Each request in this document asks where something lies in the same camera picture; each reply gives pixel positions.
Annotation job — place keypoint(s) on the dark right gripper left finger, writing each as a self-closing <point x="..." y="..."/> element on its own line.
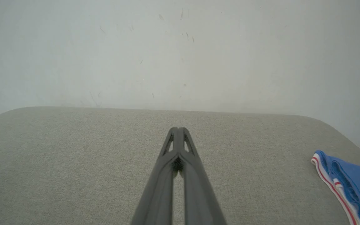
<point x="158" y="193"/>

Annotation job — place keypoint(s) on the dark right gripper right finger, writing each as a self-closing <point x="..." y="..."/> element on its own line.
<point x="198" y="193"/>

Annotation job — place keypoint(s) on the grey fabric sofa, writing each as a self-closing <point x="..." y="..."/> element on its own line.
<point x="73" y="162"/>

